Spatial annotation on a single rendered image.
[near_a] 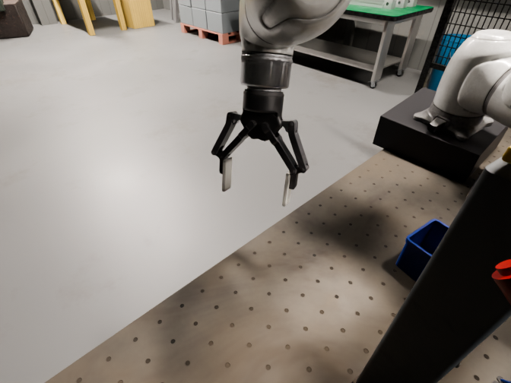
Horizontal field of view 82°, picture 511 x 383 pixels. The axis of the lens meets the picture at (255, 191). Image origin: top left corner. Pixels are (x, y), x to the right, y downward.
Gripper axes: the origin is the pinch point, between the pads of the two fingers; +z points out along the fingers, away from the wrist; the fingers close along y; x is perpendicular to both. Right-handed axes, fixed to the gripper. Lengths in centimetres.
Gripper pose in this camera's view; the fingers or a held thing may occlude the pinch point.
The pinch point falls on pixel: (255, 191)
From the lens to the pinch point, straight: 61.8
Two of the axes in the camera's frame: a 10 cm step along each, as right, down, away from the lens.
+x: -3.9, 3.2, -8.6
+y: -9.2, -2.1, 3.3
